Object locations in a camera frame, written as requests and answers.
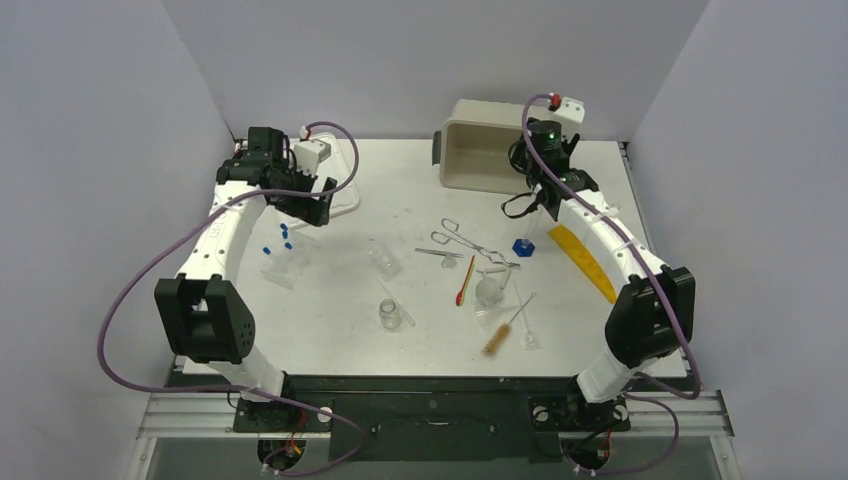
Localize metal tweezers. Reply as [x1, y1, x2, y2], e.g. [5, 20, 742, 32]
[414, 248, 464, 258]

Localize white plastic tub lid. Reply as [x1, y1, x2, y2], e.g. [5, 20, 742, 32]
[312, 132, 361, 218]

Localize clear uncapped tube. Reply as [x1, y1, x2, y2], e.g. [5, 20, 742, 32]
[377, 279, 416, 327]

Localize beige plastic tub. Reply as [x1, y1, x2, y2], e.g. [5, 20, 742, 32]
[433, 99, 581, 194]

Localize small clear stopper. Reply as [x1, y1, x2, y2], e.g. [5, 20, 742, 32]
[440, 255, 458, 269]

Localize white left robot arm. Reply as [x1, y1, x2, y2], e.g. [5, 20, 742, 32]
[154, 126, 338, 430]

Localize black base frame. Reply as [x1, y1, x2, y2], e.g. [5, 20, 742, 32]
[231, 374, 700, 465]

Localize small glass jar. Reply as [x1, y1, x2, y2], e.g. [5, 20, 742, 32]
[378, 299, 402, 330]

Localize clear glass funnel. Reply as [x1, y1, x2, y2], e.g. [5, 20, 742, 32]
[513, 283, 540, 350]

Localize test tube brush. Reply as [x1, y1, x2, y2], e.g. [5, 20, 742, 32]
[482, 293, 536, 357]

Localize grey round ball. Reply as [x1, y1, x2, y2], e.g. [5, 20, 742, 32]
[475, 277, 503, 308]

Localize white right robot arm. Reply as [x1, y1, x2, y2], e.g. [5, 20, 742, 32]
[510, 120, 695, 427]

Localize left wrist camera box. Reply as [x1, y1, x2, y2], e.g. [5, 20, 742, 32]
[292, 127, 332, 177]

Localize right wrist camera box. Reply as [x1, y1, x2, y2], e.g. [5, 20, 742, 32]
[548, 94, 586, 128]

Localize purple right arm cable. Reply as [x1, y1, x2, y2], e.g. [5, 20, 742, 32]
[521, 93, 702, 478]

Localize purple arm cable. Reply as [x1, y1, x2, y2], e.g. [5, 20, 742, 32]
[97, 121, 370, 479]
[521, 93, 702, 478]

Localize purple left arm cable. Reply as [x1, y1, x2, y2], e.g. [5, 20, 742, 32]
[97, 121, 370, 479]

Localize metal crucible tongs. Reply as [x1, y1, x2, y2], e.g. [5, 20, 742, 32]
[430, 217, 520, 268]

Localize small clear beaker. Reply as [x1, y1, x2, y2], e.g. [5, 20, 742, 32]
[368, 240, 402, 281]

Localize yellow test tube rack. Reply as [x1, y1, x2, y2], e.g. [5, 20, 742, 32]
[548, 225, 617, 304]

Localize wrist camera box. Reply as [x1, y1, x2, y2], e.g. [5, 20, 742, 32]
[548, 94, 586, 128]
[292, 127, 332, 177]

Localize rainbow plastic spoon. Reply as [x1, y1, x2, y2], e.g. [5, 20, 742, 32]
[455, 255, 476, 307]

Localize graduated cylinder blue base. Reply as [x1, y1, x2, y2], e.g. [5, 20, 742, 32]
[512, 207, 543, 258]

